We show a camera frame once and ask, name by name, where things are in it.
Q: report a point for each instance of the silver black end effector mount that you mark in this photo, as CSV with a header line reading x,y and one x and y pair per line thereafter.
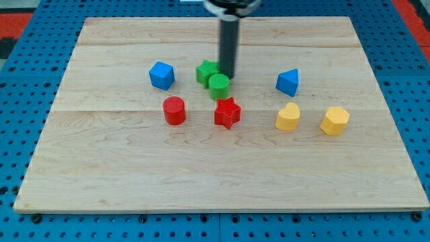
x,y
231,8

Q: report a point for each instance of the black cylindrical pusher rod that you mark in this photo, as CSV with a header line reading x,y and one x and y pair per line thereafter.
x,y
228,42

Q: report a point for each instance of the green star block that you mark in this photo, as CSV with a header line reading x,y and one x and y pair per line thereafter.
x,y
205,70

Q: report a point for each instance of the red star block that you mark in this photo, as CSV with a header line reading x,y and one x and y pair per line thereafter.
x,y
227,112

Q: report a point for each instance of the light wooden board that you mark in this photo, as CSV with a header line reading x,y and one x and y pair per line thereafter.
x,y
106,147

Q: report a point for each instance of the green cylinder block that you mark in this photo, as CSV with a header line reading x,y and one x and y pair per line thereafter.
x,y
219,86

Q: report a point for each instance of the blue triangular prism block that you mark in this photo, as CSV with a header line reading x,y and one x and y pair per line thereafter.
x,y
288,82

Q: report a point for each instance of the blue cube block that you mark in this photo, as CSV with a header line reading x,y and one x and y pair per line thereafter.
x,y
162,75

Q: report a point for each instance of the red cylinder block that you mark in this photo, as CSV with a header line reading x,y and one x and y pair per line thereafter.
x,y
174,110

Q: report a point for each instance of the yellow heart block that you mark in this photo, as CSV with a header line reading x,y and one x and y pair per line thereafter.
x,y
288,117

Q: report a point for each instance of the yellow hexagon block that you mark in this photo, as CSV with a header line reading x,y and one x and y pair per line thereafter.
x,y
334,121

